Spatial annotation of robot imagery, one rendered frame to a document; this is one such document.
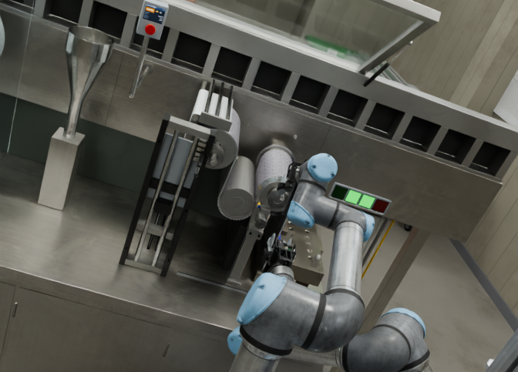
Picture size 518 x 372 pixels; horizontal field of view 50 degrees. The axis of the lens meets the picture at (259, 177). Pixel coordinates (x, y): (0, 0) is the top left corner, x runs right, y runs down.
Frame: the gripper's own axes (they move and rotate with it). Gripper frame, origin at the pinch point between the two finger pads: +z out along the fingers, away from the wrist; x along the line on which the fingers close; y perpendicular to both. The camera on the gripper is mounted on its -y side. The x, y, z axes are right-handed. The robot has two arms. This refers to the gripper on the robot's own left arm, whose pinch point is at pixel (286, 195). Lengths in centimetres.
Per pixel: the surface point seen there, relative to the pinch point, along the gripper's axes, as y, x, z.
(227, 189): -1.6, 17.0, 12.0
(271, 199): -0.9, 2.6, 8.0
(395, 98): 50, -33, 11
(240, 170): 8.2, 13.7, 20.6
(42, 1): 42, 95, 18
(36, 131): 5, 89, 49
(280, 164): 13.2, 1.4, 14.3
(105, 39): 32, 69, 6
